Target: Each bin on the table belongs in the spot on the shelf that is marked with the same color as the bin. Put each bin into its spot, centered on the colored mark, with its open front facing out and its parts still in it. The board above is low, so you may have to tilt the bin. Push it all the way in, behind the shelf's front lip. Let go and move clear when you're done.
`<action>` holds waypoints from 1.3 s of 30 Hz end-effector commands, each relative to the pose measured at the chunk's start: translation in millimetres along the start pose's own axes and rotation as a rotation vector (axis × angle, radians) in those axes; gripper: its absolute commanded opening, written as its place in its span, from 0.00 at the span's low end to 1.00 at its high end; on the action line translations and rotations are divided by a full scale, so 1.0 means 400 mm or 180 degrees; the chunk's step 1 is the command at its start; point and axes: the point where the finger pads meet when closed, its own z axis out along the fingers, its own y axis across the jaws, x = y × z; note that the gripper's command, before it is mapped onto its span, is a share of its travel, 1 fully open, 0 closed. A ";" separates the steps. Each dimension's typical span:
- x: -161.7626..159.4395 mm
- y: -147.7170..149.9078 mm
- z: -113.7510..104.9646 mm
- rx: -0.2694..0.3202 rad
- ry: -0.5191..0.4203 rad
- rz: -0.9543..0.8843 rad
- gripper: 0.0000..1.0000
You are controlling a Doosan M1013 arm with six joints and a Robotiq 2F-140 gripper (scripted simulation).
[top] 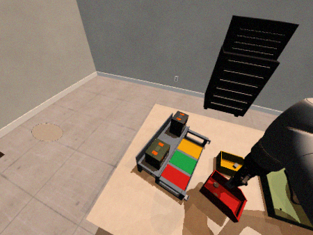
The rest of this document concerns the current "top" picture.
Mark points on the red bin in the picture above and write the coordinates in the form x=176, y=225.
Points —
x=230, y=201

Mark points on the yellow bin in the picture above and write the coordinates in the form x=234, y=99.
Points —
x=225, y=162

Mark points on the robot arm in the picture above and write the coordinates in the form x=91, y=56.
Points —
x=288, y=143

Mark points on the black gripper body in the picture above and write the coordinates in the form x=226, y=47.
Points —
x=253, y=168

